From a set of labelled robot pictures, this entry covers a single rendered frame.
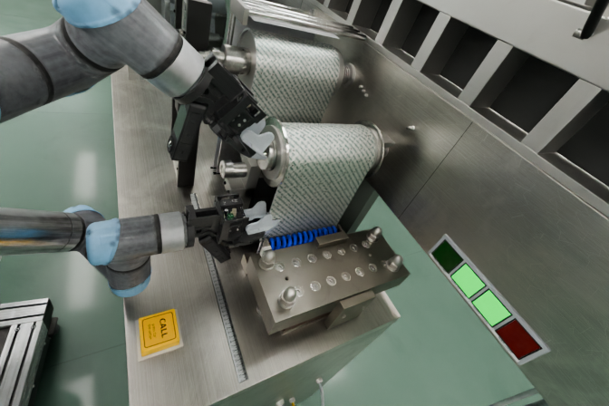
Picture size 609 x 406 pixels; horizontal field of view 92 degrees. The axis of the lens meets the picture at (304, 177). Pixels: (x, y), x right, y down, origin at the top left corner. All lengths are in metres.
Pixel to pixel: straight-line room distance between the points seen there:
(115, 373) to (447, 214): 1.47
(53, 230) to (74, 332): 1.16
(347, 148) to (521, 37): 0.36
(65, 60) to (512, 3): 0.68
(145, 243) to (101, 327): 1.21
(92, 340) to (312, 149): 1.42
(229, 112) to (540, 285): 0.60
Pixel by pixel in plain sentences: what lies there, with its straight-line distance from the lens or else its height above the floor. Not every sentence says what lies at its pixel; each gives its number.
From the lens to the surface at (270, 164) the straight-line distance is 0.60.
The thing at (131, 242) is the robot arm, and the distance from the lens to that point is 0.59.
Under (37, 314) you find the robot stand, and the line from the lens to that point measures 1.62.
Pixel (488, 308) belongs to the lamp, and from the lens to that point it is 0.73.
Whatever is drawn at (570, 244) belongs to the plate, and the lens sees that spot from 0.64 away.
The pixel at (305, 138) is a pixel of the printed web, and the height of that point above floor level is 1.31.
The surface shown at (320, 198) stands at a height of 1.16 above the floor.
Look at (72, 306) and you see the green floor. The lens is 1.85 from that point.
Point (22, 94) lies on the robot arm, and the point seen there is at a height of 1.40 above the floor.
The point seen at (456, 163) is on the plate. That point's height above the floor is 1.35.
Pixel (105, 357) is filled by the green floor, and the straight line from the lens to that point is 1.73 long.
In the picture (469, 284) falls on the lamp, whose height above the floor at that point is 1.18.
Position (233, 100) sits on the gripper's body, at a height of 1.39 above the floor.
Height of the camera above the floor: 1.61
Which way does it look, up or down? 37 degrees down
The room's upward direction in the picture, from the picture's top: 23 degrees clockwise
